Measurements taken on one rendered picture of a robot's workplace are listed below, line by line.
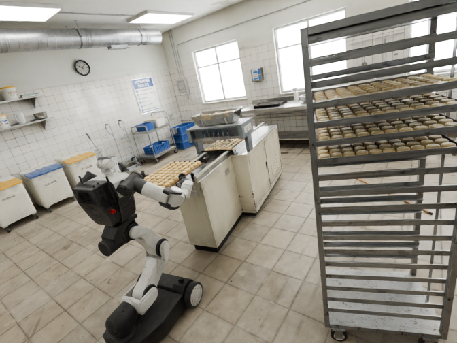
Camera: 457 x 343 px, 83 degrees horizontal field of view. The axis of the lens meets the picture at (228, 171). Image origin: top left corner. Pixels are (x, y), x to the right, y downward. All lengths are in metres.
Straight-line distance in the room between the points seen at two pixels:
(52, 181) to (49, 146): 0.92
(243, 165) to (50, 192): 3.78
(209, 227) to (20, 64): 4.84
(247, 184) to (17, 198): 3.90
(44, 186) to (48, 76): 2.18
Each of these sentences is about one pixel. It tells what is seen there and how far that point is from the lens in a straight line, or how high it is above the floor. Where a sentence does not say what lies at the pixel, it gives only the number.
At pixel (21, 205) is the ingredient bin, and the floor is 0.33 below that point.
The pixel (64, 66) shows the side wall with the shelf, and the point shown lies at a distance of 6.56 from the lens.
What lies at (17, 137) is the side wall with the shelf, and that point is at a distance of 6.11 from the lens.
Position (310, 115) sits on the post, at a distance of 1.24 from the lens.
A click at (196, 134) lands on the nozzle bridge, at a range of 3.19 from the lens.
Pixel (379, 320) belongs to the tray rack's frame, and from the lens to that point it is 2.04.
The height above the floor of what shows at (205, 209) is 0.54.
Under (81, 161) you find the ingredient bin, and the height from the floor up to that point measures 0.66.
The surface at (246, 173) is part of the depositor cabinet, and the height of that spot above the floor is 0.61.
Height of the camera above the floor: 1.72
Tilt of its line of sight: 21 degrees down
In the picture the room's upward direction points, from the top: 12 degrees counter-clockwise
